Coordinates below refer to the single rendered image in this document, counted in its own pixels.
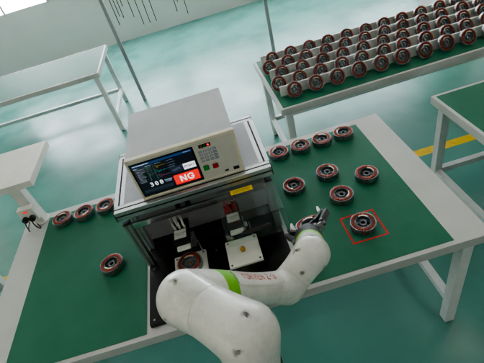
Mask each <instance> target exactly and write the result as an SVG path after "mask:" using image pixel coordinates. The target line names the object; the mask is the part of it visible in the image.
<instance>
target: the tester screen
mask: <svg viewBox="0 0 484 363"><path fill-rule="evenodd" d="M190 161H195V159H194V156H193V154H192V151H191V149H189V150H186V151H182V152H179V153H175V154H172V155H170V156H165V157H163V158H159V159H156V160H153V161H149V162H146V163H142V164H140V165H137V166H133V167H130V168H131V170H132V172H133V173H134V175H135V178H136V179H137V180H138V183H139V185H140V186H141V188H142V190H143V192H144V194H145V195H149V194H153V193H156V192H160V191H163V190H165V189H170V188H172V187H176V186H179V185H182V184H178V185H176V182H175V180H174V178H173V176H174V175H177V174H181V173H184V172H187V171H191V170H194V169H198V167H197V166H195V167H192V168H189V169H185V170H183V171H178V172H176V173H173V174H172V173H171V170H170V168H171V167H173V166H178V165H180V164H183V163H187V162H190ZM195 163H196V161H195ZM196 165H197V163H196ZM198 170H199V169H198ZM160 179H163V180H164V182H165V183H164V184H160V185H158V186H154V187H151V186H150V184H149V183H151V182H154V181H158V180H160ZM198 179H202V178H198ZM198 179H195V180H192V181H188V182H185V183H183V184H186V183H189V182H193V181H196V180H198ZM172 182H173V183H174V185H173V186H170V187H166V188H163V189H160V190H156V191H154V192H150V193H147V194H146V193H145V190H149V189H152V188H155V187H159V186H162V185H165V184H169V183H172Z"/></svg>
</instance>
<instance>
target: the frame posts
mask: <svg viewBox="0 0 484 363"><path fill-rule="evenodd" d="M139 219H140V218H139V217H138V216H135V217H133V218H129V220H126V221H123V224H122V226H123V228H124V229H125V231H126V232H127V234H128V235H129V237H130V238H131V240H132V241H133V243H134V244H135V246H136V248H137V249H138V250H139V252H140V254H141V255H142V257H143V258H144V259H145V261H146V263H147V265H148V266H151V265H155V262H154V261H155V259H154V258H153V256H152V254H151V253H150V251H149V250H151V249H154V248H155V243H154V242H153V240H152V239H151V237H150V236H149V234H148V232H147V230H146V229H145V227H144V226H142V227H139V228H135V229H133V227H132V226H131V224H130V223H131V222H135V221H137V220H139Z"/></svg>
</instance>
